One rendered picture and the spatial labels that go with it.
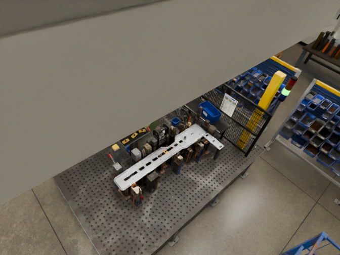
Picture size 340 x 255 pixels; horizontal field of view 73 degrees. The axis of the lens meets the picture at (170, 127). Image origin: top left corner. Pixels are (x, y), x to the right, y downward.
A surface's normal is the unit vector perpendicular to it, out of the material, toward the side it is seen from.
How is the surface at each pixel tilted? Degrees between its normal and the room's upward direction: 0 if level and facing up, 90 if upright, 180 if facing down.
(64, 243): 0
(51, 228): 0
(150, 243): 0
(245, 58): 90
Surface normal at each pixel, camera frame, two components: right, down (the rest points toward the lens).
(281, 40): 0.66, 0.61
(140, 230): 0.11, -0.66
